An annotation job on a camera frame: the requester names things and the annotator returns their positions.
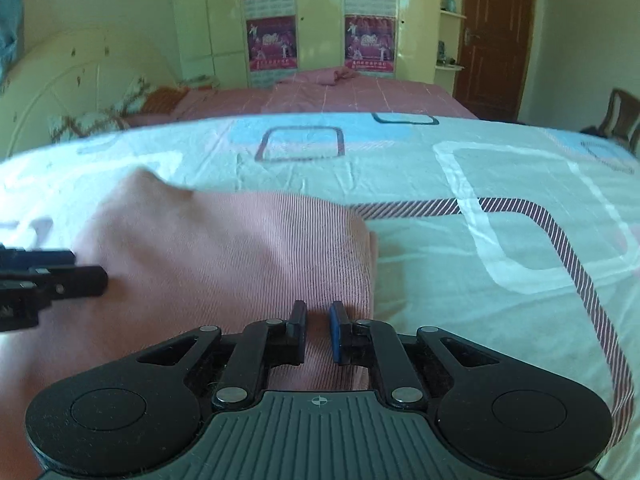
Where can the blue curtain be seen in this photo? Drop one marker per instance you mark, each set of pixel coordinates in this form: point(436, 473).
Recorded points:
point(10, 20)

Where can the pale yellow wardrobe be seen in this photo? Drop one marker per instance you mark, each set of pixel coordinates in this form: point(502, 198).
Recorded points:
point(320, 25)

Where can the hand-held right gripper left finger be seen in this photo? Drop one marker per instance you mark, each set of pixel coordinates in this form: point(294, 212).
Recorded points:
point(300, 332)

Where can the floral pillow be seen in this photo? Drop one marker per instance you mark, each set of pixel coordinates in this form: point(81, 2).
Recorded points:
point(131, 96)
point(85, 126)

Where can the wooden chair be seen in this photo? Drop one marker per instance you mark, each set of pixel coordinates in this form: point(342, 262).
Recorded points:
point(617, 115)

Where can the printed bed sheet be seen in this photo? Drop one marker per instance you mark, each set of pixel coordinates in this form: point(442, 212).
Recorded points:
point(475, 285)

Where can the purple wall poster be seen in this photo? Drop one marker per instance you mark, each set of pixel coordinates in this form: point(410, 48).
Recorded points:
point(371, 42)
point(271, 45)

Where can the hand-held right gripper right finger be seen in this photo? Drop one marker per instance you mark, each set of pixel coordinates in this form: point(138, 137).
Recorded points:
point(337, 335)

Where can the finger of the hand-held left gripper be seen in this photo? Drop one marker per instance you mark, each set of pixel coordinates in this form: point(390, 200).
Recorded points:
point(75, 281)
point(45, 259)

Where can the brown striped pillow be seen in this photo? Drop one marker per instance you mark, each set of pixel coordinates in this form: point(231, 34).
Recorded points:
point(167, 99)

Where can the corner shelf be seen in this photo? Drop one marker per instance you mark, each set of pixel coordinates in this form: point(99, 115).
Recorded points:
point(452, 20)

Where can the brown wooden door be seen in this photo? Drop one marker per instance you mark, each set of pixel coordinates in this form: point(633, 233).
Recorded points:
point(495, 40)

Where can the crumpled pink cloth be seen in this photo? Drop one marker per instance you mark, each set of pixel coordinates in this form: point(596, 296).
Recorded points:
point(320, 75)

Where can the white headboard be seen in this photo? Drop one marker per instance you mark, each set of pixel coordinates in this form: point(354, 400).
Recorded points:
point(75, 75)

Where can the teal jar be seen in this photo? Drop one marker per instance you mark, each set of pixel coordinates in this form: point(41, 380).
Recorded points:
point(449, 3)

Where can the pink checked bedspread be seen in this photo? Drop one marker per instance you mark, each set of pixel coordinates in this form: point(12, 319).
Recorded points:
point(380, 100)

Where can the pink knit top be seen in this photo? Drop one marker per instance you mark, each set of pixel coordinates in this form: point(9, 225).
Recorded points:
point(210, 250)

